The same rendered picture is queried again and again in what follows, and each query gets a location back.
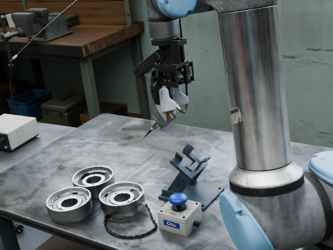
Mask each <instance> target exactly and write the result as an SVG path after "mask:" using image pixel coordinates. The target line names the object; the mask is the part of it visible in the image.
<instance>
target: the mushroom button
mask: <svg viewBox="0 0 333 250"><path fill-rule="evenodd" d="M187 201H188V198H187V195H186V194H184V193H182V192H176V193H173V194H172V195H171V196H170V197H169V202H170V203H171V204H173V205H176V207H181V206H182V205H183V204H185V203H186V202H187Z"/></svg>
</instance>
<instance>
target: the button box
mask: <svg viewBox="0 0 333 250"><path fill-rule="evenodd" d="M157 216H158V223H159V230H162V231H165V232H169V233H172V234H176V235H179V236H182V237H186V238H187V237H188V236H189V235H190V234H191V233H192V232H193V230H194V229H195V228H196V227H199V226H200V222H201V221H202V220H203V219H202V207H201V203H199V202H195V201H191V200H188V201H187V202H186V203H185V204H183V205H182V206H181V207H176V205H173V204H171V203H170V202H169V201H168V202H167V203H166V204H165V205H164V206H163V207H162V208H161V209H160V210H159V211H158V212H157Z"/></svg>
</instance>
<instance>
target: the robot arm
mask: <svg viewBox="0 0 333 250"><path fill-rule="evenodd" d="M277 2H278V0H146V8H147V16H148V26H149V34H150V38H151V43H152V45H153V46H158V47H159V49H158V50H156V51H155V52H153V53H152V54H151V55H150V56H148V57H147V58H146V59H145V60H143V61H142V62H140V63H138V64H137V65H136V66H135V68H134V69H132V71H133V73H134V74H135V76H136V77H140V76H141V77H142V76H144V75H147V74H148V73H149V72H150V71H151V77H150V80H151V94H152V97H153V100H154V103H155V105H156V107H157V109H158V111H159V113H160V115H161V116H162V118H163V119H164V121H165V122H167V112H168V111H173V112H174V114H175V115H176V110H177V109H176V107H177V105H176V103H177V104H178V105H179V106H180V105H185V104H187V103H188V102H189V99H188V97H187V96H186V95H184V94H183V93H182V92H181V90H180V86H179V85H181V84H188V83H190V82H191V81H194V70H193V61H190V60H184V51H183V45H185V44H187V39H186V38H180V36H179V35H180V28H179V18H184V17H187V16H188V15H190V14H195V13H201V12H207V11H213V10H216V11H217V13H218V19H219V27H220V35H221V43H222V54H223V62H224V69H225V77H226V85H227V93H228V101H229V109H230V117H231V125H232V133H233V140H234V148H235V156H236V166H235V167H234V169H233V170H232V171H231V172H230V173H229V185H230V190H228V189H226V190H224V192H222V193H221V194H220V195H219V206H220V211H221V215H222V218H223V221H224V224H225V226H226V229H227V231H228V233H229V235H230V237H231V239H232V241H233V243H234V244H235V246H236V247H237V249H238V250H296V249H300V248H302V250H333V151H324V152H319V153H317V154H315V155H313V156H312V158H311V159H310V162H309V163H308V168H309V170H307V171H303V168H302V167H301V166H300V165H298V164H297V163H296V162H294V161H293V159H292V153H291V143H290V133H289V123H288V112H287V102H286V92H285V82H284V72H283V62H282V52H281V41H280V31H279V21H278V7H277ZM190 66H191V69H192V76H191V73H190ZM162 86H166V87H164V88H162Z"/></svg>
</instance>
